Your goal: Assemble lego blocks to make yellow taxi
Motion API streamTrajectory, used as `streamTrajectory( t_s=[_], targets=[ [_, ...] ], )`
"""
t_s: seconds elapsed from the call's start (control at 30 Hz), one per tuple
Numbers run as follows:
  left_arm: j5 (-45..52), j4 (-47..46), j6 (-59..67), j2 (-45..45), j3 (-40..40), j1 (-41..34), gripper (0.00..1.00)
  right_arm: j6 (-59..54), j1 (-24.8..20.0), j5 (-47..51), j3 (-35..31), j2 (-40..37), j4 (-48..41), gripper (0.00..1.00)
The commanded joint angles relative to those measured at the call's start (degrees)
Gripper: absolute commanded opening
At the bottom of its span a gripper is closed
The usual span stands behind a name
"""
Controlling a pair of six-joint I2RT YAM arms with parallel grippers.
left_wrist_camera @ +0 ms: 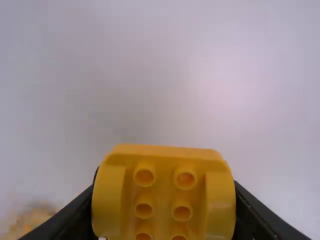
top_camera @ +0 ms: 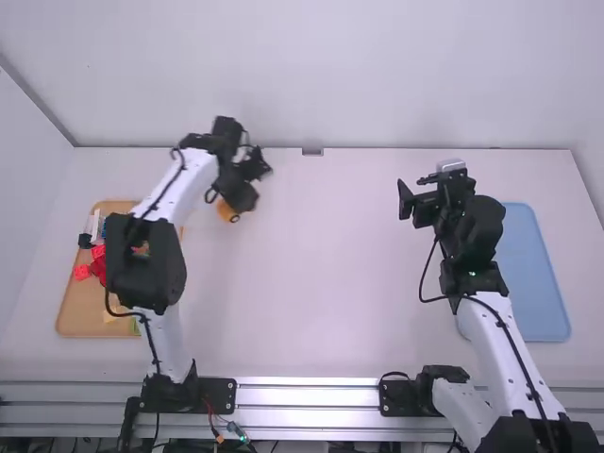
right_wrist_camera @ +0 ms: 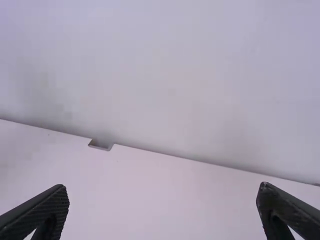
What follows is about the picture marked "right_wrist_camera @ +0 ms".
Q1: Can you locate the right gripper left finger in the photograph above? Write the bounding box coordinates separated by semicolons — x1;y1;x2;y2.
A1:
0;184;70;240

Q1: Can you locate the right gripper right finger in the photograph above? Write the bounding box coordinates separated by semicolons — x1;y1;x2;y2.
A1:
255;181;320;240

